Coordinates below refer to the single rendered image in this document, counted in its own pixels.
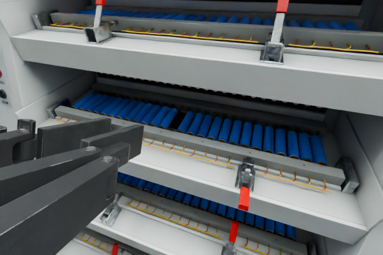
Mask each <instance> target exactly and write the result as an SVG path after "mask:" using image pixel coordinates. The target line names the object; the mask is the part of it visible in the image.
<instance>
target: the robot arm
mask: <svg viewBox="0 0 383 255"><path fill-rule="evenodd" d="M111 121H112V120H111V118H108V117H102V118H95V119H91V120H84V121H76V122H70V123H66V124H58V125H52V126H45V127H39V128H37V133H35V128H36V121H35V120H31V119H18V123H17V130H14V131H8V132H7V127H5V126H1V125H0V255H56V254H57V253H58V252H59V251H60V250H62V249H63V248H64V247H65V246H66V245H67V244H68V243H69V242H70V241H71V240H72V239H73V238H74V237H75V236H76V235H78V234H79V233H80V232H81V231H82V230H83V229H84V228H85V227H86V226H87V225H88V224H89V223H90V222H91V221H93V220H94V219H95V218H96V217H97V216H98V215H99V214H100V213H102V212H103V211H104V210H105V209H106V208H107V207H108V206H109V205H110V204H111V203H112V202H113V201H114V200H115V194H116V184H117V173H118V168H119V167H121V166H123V165H125V164H126V163H128V161H129V160H131V159H133V158H134V157H136V156H138V155H140V154H141V147H142V138H143V132H144V126H143V125H138V124H137V125H132V126H128V127H125V128H122V129H118V130H114V131H111ZM34 158H36V159H34Z"/></svg>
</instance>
